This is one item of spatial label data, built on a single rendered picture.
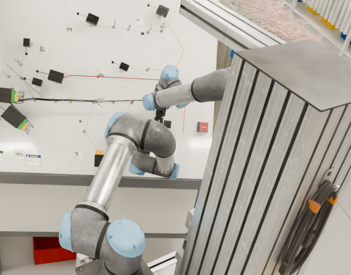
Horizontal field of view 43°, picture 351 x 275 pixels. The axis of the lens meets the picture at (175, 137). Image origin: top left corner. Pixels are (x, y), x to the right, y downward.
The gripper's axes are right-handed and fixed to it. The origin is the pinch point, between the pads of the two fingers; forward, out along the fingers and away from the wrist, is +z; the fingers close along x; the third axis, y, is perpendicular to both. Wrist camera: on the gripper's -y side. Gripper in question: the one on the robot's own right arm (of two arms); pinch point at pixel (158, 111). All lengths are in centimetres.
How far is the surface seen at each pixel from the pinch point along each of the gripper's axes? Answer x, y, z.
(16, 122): 67, -16, -3
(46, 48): 59, 25, -6
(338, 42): -228, 208, 168
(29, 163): 61, -28, 18
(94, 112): 32.0, -1.2, 6.7
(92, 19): 37, 36, -21
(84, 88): 38.5, 9.5, 1.5
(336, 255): -152, -45, 106
